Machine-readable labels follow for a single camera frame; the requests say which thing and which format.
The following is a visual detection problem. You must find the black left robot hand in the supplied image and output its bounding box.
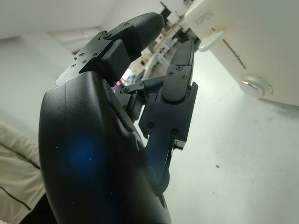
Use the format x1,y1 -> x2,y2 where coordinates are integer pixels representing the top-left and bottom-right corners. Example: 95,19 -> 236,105
38,13 -> 199,224

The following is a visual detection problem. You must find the cream two-slot toaster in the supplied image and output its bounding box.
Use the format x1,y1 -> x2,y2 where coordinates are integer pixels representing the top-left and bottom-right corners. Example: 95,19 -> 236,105
183,0 -> 299,108

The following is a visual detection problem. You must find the silver toaster knob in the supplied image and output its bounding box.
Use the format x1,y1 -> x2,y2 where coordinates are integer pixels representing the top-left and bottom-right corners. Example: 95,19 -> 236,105
240,73 -> 273,96

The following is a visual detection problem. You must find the beige cloth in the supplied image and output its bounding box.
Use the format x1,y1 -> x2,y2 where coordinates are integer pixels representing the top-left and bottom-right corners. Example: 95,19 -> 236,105
0,122 -> 47,224

